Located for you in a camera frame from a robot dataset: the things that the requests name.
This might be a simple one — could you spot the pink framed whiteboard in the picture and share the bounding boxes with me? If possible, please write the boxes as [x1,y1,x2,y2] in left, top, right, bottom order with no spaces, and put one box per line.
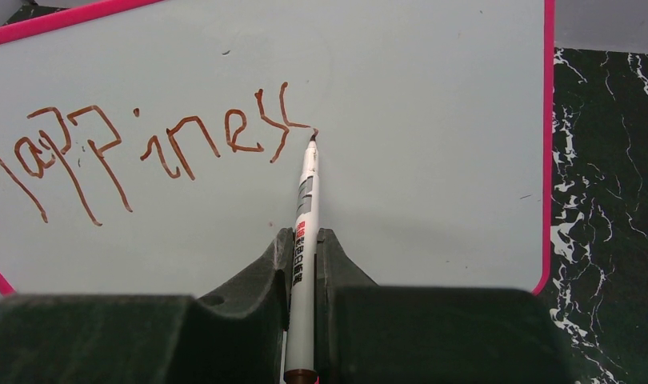
[0,1,554,295]

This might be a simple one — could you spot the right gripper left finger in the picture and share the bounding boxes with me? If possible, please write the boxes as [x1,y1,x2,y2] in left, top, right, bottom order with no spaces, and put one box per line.
[0,228,294,383]

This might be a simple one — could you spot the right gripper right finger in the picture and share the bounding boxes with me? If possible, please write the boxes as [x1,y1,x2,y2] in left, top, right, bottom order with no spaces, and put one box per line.
[315,229,574,383]

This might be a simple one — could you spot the white marker pen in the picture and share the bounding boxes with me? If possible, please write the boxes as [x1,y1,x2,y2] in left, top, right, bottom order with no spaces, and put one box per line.
[284,135,319,383]

